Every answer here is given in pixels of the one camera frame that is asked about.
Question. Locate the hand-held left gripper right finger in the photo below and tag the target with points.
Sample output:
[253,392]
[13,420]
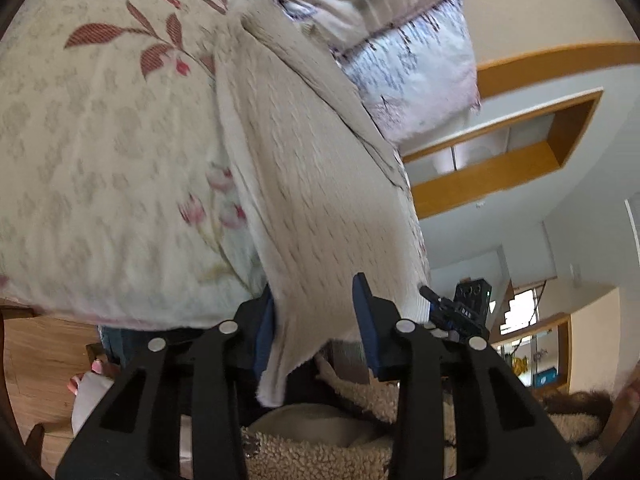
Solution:
[364,330]

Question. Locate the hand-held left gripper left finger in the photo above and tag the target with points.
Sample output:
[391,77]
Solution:
[265,332]

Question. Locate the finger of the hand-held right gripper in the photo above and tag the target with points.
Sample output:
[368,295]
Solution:
[434,300]

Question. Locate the white knit sweater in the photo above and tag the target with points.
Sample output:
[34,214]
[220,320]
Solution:
[320,200]

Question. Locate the person's right forearm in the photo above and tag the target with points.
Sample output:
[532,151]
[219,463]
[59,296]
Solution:
[622,410]

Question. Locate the wooden framed window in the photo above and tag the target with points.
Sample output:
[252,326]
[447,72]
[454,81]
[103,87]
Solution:
[537,330]

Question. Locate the beige fleece jacket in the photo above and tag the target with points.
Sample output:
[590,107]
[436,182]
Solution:
[325,450]

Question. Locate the blue jeans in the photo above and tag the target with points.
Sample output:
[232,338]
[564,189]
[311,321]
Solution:
[117,345]

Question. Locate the floral bed quilt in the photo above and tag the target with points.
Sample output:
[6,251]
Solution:
[110,160]

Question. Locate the wooden ceiling trim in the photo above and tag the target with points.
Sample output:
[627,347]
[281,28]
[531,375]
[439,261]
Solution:
[550,62]

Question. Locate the purple printed pillow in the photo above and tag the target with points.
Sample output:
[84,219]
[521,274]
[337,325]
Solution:
[400,40]

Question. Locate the wooden door frame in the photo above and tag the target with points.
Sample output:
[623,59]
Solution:
[500,170]

